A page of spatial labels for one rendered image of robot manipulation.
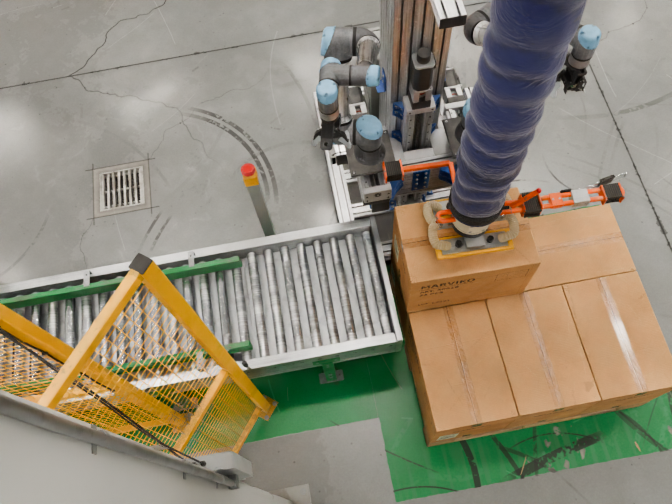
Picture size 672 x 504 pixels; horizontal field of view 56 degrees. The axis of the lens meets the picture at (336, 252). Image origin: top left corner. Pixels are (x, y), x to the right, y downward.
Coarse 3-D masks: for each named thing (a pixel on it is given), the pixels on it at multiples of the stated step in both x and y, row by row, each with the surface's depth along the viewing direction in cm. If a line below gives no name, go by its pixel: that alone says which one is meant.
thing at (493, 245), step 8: (488, 232) 277; (496, 232) 276; (504, 232) 276; (440, 240) 276; (448, 240) 276; (456, 240) 275; (464, 240) 275; (488, 240) 272; (496, 240) 274; (456, 248) 274; (464, 248) 274; (472, 248) 273; (480, 248) 273; (488, 248) 274; (496, 248) 273; (504, 248) 273; (512, 248) 273; (440, 256) 273; (448, 256) 273; (456, 256) 273
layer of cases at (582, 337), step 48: (576, 240) 330; (528, 288) 320; (576, 288) 319; (624, 288) 318; (432, 336) 313; (480, 336) 312; (528, 336) 310; (576, 336) 309; (624, 336) 308; (432, 384) 303; (480, 384) 302; (528, 384) 301; (576, 384) 299; (624, 384) 298; (432, 432) 309; (480, 432) 327
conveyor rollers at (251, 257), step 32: (288, 256) 335; (320, 256) 334; (352, 256) 333; (224, 288) 330; (256, 288) 328; (288, 288) 327; (320, 288) 328; (32, 320) 328; (224, 320) 322; (256, 320) 321; (352, 320) 319; (384, 320) 317; (0, 352) 322; (160, 352) 318
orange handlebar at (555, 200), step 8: (448, 160) 279; (408, 168) 278; (416, 168) 278; (424, 168) 279; (568, 192) 269; (592, 192) 269; (624, 192) 268; (512, 200) 269; (544, 200) 270; (552, 200) 268; (560, 200) 267; (568, 200) 268; (592, 200) 268; (600, 200) 268; (512, 208) 268; (520, 208) 267; (544, 208) 268; (552, 208) 269; (440, 216) 268
